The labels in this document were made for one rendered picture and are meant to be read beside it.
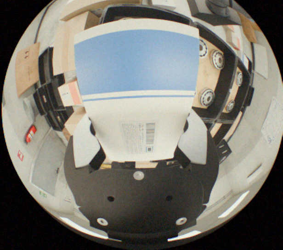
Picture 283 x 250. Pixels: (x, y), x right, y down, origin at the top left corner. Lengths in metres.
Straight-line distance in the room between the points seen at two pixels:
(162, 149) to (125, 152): 0.06
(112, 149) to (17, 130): 2.55
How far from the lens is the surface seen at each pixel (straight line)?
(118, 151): 0.15
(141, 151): 0.15
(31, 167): 2.87
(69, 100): 0.55
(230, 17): 0.65
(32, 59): 2.63
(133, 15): 0.43
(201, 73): 0.49
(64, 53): 0.51
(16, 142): 2.64
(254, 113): 3.57
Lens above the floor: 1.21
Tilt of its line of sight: 58 degrees down
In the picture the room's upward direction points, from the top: 175 degrees clockwise
